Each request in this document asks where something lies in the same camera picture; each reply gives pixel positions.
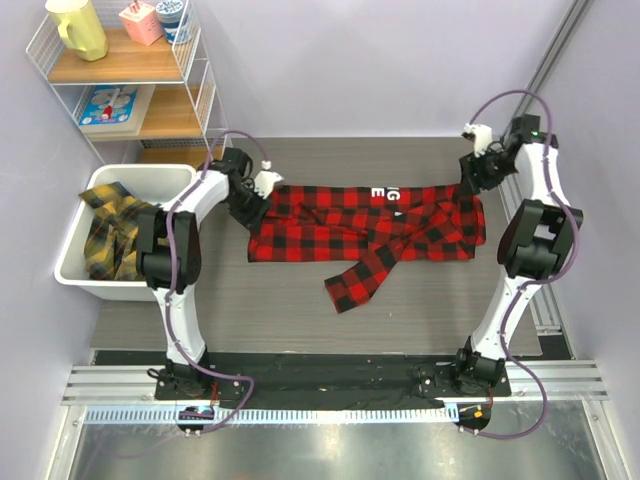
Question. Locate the white wire shelf rack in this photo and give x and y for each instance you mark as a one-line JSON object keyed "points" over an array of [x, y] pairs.
{"points": [[185, 120]]}

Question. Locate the yellow plaid shirt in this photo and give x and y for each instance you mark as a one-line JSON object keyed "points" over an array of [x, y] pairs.
{"points": [[110, 246]]}

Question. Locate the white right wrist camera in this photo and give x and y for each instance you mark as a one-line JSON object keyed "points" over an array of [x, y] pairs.
{"points": [[480, 135]]}

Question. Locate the pink box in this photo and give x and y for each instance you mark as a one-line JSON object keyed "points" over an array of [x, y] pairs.
{"points": [[140, 22]]}

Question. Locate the yellow pitcher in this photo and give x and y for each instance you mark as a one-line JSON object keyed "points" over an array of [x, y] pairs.
{"points": [[79, 28]]}

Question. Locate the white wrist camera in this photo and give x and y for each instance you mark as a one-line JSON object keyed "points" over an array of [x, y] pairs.
{"points": [[266, 180], [480, 135]]}

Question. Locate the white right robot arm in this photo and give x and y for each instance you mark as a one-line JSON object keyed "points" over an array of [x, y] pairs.
{"points": [[534, 248]]}

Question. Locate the slotted aluminium rail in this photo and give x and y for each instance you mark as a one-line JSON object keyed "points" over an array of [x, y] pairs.
{"points": [[201, 415]]}

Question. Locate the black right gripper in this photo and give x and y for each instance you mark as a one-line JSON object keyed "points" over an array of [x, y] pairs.
{"points": [[471, 165]]}

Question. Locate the blue white patterned cup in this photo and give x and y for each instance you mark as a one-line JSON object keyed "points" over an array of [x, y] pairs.
{"points": [[173, 19]]}

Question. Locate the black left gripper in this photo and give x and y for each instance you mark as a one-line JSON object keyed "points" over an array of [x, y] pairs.
{"points": [[253, 218]]}

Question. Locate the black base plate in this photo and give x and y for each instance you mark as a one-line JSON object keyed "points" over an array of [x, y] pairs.
{"points": [[327, 382]]}

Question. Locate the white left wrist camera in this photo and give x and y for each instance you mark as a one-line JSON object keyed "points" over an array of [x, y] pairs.
{"points": [[266, 180]]}

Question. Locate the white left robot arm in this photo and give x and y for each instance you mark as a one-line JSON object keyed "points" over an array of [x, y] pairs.
{"points": [[169, 259]]}

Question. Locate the red black plaid shirt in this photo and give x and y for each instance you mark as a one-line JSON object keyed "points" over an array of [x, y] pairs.
{"points": [[373, 228]]}

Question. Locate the blue white picture book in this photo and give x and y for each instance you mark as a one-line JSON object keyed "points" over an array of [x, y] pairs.
{"points": [[111, 109]]}

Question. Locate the white plastic bin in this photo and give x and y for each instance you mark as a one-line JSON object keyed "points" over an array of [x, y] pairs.
{"points": [[152, 183]]}

